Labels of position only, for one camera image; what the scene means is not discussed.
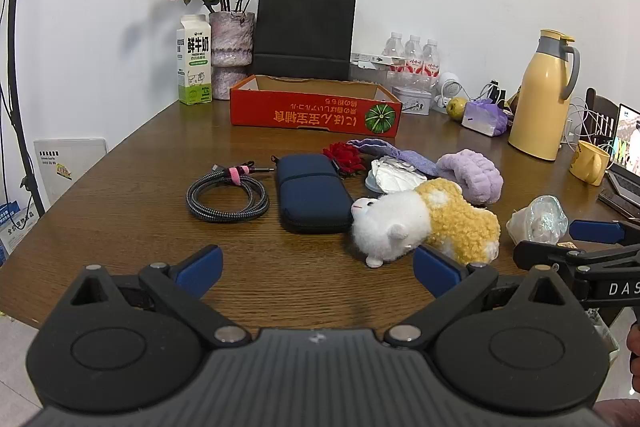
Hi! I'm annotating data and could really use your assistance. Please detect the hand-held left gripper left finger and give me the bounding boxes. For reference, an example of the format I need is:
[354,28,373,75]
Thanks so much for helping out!
[70,245,251,349]

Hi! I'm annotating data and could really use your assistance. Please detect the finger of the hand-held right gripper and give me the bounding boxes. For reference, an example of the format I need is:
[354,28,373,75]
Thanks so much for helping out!
[570,219,640,248]
[514,241,587,279]

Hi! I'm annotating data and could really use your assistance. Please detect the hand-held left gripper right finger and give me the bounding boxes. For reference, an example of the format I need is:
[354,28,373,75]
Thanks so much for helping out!
[385,245,571,350]

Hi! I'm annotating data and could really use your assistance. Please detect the clear plastic packaging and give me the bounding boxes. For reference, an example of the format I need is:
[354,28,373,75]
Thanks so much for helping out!
[506,194,569,244]

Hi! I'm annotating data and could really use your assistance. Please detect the white yellow plush toy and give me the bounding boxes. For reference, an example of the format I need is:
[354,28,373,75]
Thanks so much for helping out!
[349,178,501,269]

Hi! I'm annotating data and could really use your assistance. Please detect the purple fluffy headband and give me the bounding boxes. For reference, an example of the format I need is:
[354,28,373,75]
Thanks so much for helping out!
[436,149,504,206]

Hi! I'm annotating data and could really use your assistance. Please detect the grey braided cable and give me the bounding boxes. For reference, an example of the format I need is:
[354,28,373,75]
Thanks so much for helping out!
[186,163,275,223]

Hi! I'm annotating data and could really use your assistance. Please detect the white face mask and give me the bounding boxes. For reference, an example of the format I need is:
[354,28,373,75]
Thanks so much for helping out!
[365,157,428,194]

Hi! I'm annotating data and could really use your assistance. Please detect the purple knitted cloth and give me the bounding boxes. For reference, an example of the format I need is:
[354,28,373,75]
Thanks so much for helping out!
[346,138,438,175]

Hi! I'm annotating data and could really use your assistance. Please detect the navy zip case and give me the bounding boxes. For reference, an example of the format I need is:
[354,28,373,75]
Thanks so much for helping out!
[275,153,355,235]

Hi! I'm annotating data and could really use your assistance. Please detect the red fabric rose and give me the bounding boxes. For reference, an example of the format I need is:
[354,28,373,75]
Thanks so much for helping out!
[322,141,368,178]

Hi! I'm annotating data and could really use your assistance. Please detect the red cardboard box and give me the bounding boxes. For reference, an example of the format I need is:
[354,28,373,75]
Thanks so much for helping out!
[230,74,403,138]

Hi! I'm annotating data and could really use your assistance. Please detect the person's right hand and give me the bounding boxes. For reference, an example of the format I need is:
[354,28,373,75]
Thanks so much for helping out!
[626,323,640,395]

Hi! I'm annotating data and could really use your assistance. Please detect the black phone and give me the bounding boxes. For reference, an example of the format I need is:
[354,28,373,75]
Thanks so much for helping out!
[597,189,640,222]

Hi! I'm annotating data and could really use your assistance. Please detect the yellow mug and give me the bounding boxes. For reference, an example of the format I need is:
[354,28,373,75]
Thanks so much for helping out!
[569,140,613,186]

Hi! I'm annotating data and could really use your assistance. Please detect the open laptop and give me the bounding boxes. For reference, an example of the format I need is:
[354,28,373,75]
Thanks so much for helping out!
[605,103,640,208]

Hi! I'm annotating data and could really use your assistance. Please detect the dark wooden chair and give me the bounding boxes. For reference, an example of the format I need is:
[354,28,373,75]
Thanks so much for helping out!
[585,88,620,142]

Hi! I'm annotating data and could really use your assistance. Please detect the yellow thermos jug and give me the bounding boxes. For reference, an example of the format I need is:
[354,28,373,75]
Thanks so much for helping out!
[508,29,582,162]

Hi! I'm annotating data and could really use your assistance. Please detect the purple tissue pack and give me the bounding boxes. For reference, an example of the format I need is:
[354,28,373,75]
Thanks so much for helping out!
[461,99,511,138]

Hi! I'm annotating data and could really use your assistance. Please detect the green apple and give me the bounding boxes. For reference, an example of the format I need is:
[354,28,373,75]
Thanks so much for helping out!
[446,97,469,121]

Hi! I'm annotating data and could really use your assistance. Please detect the black charger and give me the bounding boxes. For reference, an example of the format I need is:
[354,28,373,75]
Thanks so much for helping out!
[482,79,507,105]

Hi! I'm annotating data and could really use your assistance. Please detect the white sign board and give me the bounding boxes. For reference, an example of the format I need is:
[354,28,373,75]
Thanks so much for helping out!
[34,138,108,208]

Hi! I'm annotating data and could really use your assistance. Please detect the silver tin box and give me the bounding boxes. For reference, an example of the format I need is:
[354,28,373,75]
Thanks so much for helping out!
[391,86,433,116]

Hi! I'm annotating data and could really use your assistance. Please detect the white round device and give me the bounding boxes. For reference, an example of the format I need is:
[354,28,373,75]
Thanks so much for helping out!
[434,72,463,114]

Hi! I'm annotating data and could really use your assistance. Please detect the blue white carton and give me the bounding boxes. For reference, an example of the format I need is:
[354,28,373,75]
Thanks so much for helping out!
[0,199,40,264]

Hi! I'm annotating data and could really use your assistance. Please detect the white green milk carton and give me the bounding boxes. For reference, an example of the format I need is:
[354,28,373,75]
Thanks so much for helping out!
[176,14,213,105]

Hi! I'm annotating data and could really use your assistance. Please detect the white long carton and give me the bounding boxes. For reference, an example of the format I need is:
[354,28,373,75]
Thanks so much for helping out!
[350,52,407,71]

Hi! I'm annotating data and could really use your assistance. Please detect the purple stone vase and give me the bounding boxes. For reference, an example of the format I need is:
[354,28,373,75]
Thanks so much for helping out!
[208,11,256,100]

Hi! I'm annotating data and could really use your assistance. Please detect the black paper bag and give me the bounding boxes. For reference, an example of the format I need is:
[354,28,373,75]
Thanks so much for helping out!
[251,0,358,82]

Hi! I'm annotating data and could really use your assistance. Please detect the white cables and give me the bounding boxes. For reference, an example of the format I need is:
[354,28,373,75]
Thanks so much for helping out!
[567,96,617,150]

